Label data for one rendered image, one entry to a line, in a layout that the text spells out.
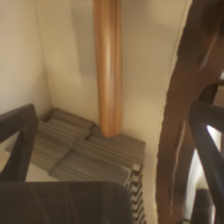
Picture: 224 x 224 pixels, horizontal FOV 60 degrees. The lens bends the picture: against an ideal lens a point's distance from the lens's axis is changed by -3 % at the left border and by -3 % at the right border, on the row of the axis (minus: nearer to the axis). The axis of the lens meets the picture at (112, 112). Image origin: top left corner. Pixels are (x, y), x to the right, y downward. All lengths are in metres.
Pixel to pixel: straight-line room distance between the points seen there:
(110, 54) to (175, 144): 0.14
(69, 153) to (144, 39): 0.16
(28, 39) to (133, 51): 0.13
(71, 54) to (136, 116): 0.11
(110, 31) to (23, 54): 0.13
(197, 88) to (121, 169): 0.12
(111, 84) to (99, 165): 0.10
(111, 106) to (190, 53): 0.09
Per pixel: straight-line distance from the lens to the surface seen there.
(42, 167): 0.24
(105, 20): 0.18
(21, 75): 0.28
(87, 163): 0.25
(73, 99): 0.29
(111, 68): 0.20
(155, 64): 0.22
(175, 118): 0.24
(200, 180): 0.32
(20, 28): 0.26
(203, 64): 0.21
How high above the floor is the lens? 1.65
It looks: 47 degrees down
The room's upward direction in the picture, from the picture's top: 139 degrees counter-clockwise
